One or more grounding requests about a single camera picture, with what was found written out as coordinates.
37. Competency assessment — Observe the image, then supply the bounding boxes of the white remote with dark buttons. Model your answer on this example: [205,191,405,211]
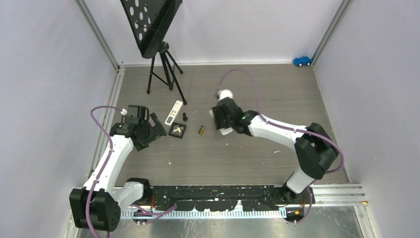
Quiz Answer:
[209,107,233,136]

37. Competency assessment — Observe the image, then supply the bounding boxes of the green yellow battery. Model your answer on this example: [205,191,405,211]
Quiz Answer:
[198,125,205,135]

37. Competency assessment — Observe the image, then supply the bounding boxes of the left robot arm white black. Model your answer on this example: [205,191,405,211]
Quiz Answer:
[69,105,167,234]

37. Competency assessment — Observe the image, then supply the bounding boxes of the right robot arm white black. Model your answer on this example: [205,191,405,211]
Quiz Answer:
[210,97,339,204]

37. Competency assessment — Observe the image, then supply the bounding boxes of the long white remote control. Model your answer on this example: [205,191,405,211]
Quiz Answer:
[164,100,184,126]

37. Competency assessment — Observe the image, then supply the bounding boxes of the black framed display box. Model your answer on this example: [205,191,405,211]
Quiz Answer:
[168,122,187,139]

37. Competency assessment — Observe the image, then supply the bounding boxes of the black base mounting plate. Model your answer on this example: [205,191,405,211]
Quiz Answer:
[134,185,315,212]

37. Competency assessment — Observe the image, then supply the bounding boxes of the blue toy car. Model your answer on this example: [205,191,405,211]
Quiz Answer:
[293,56,312,67]

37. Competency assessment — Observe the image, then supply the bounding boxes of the black music stand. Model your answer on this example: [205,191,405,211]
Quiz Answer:
[120,0,187,105]

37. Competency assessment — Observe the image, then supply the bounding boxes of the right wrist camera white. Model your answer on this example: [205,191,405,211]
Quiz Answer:
[215,89,233,101]

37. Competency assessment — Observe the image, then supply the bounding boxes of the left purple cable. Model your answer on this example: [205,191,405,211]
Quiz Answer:
[84,105,125,238]

